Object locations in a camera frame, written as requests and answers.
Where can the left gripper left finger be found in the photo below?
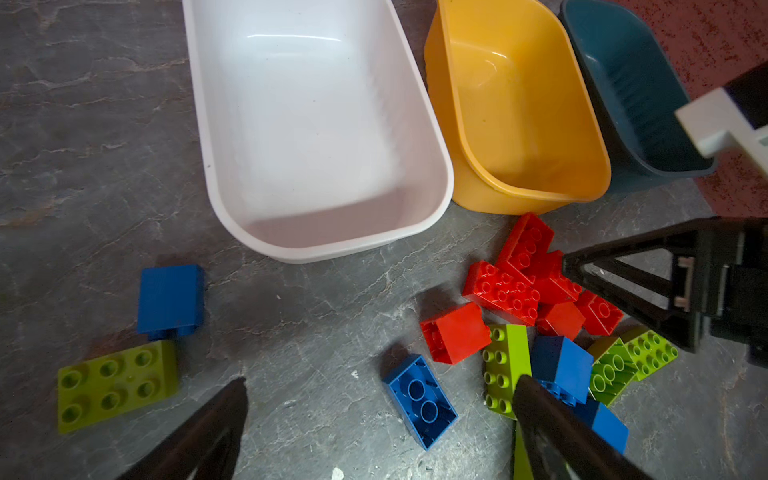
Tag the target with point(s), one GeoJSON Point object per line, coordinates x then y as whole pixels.
{"type": "Point", "coordinates": [206, 446]}

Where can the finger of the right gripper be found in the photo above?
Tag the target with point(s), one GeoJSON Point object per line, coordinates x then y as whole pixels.
{"type": "Point", "coordinates": [731, 116]}

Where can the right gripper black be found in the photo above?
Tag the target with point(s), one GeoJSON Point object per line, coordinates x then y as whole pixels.
{"type": "Point", "coordinates": [718, 281]}

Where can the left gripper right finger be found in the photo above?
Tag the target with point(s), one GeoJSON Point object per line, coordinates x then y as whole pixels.
{"type": "Point", "coordinates": [551, 443]}

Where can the small green lego brick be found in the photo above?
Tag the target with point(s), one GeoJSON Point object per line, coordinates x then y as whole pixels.
{"type": "Point", "coordinates": [114, 384]}

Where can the blue lego brick upside-down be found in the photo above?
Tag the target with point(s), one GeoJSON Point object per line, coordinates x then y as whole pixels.
{"type": "Point", "coordinates": [420, 400]}

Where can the small blue lego brick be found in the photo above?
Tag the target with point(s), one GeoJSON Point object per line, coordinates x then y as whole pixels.
{"type": "Point", "coordinates": [171, 301]}

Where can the red square lego brick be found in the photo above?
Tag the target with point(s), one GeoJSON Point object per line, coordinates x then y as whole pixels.
{"type": "Point", "coordinates": [455, 335]}

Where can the blue lego cube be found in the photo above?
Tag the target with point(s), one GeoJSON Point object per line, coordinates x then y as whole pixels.
{"type": "Point", "coordinates": [562, 367]}

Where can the red lego plate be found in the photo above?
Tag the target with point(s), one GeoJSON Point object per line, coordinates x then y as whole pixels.
{"type": "Point", "coordinates": [529, 237]}

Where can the blue lego brick low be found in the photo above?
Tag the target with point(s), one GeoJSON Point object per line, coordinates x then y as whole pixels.
{"type": "Point", "coordinates": [604, 423]}

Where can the small red lego cube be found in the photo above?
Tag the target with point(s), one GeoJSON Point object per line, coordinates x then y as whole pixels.
{"type": "Point", "coordinates": [601, 317]}

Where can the teal plastic bin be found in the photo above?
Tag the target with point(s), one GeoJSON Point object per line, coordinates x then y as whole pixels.
{"type": "Point", "coordinates": [635, 93]}

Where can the green lego brick upright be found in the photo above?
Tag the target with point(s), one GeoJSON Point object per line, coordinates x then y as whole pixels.
{"type": "Point", "coordinates": [506, 358]}

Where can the red lego brick studded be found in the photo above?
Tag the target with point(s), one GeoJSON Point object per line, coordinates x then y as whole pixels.
{"type": "Point", "coordinates": [502, 294]}

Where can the yellow plastic bin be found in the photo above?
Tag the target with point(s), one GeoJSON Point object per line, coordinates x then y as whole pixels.
{"type": "Point", "coordinates": [513, 108]}

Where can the white plastic bin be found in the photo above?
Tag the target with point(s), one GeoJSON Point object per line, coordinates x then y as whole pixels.
{"type": "Point", "coordinates": [317, 134]}

